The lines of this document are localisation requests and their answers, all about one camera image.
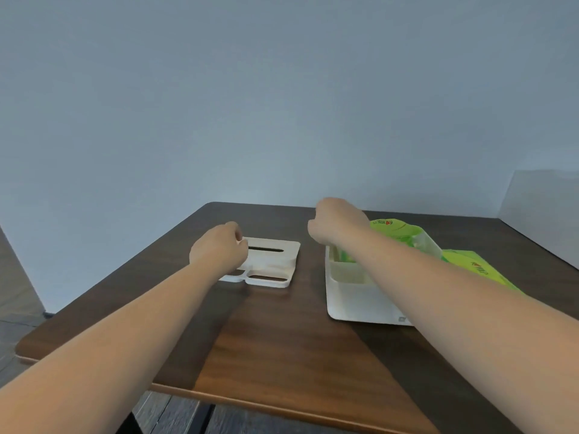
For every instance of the person's right hand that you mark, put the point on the person's right hand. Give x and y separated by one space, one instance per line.
337 219

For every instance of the person's left hand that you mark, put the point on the person's left hand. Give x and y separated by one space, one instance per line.
218 249

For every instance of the person's left fingers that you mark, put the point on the person's left fingers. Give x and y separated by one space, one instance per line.
238 234

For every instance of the white tissue box lid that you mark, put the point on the white tissue box lid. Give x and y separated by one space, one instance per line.
270 262

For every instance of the green tissue pack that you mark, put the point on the green tissue pack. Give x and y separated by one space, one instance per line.
481 268
402 234

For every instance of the person's left forearm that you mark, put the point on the person's left forearm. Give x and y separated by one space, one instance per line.
97 352

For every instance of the person's right forearm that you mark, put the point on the person's right forearm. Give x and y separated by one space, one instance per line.
470 320

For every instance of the dark wooden table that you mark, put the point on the dark wooden table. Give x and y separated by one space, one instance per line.
289 329

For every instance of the white tissue box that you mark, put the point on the white tissue box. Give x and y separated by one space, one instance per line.
357 291

